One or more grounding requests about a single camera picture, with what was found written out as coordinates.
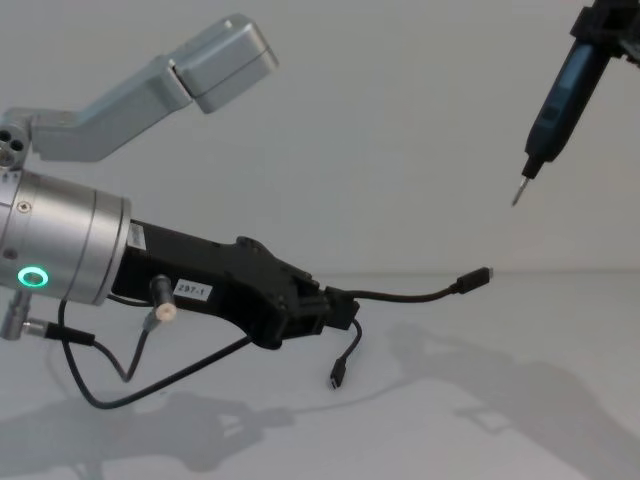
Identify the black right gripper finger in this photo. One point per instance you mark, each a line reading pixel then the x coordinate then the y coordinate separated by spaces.
pixel 592 25
pixel 631 35

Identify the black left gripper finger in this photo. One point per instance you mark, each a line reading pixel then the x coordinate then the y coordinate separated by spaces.
pixel 330 300
pixel 315 321

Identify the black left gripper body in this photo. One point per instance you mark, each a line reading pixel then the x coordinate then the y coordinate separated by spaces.
pixel 210 272

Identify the dark blue electric screwdriver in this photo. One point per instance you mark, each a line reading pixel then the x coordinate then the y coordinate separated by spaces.
pixel 560 110

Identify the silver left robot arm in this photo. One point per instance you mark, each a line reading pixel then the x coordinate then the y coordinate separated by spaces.
pixel 65 240

